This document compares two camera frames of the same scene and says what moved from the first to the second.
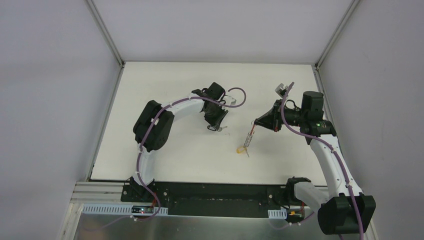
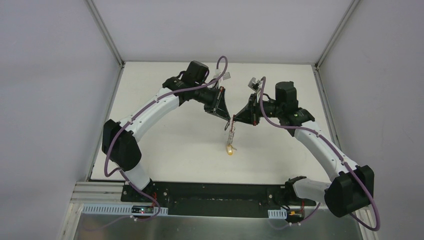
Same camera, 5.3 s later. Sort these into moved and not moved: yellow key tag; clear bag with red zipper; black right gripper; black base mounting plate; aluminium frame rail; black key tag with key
Moved: clear bag with red zipper; black key tag with key; yellow key tag; black right gripper
Not moved: black base mounting plate; aluminium frame rail
